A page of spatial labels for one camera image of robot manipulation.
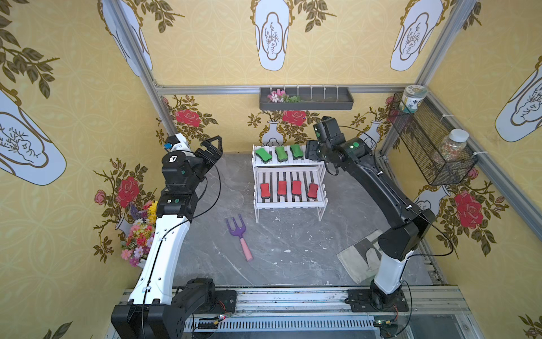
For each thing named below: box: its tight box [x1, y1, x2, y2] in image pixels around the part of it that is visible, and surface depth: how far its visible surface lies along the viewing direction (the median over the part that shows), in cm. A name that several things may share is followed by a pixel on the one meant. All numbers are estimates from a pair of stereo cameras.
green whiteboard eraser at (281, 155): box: [274, 146, 288, 163], surface depth 83 cm
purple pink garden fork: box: [225, 213, 254, 263], surface depth 92 cm
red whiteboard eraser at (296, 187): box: [291, 180, 303, 195], surface depth 92 cm
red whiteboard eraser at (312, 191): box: [306, 182, 319, 199], surface depth 92 cm
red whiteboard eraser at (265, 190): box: [259, 182, 271, 199], surface depth 91 cm
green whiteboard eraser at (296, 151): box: [290, 143, 305, 161], surface depth 83 cm
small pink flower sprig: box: [266, 88, 303, 104], surface depth 89 cm
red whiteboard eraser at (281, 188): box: [277, 180, 288, 197], surface depth 92 cm
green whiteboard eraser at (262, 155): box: [255, 147, 273, 164], surface depth 83 cm
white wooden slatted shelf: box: [251, 144, 329, 224], surface depth 89 cm
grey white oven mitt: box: [336, 229, 384, 284], surface depth 84 cm
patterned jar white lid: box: [399, 84, 429, 114], surface depth 87 cm
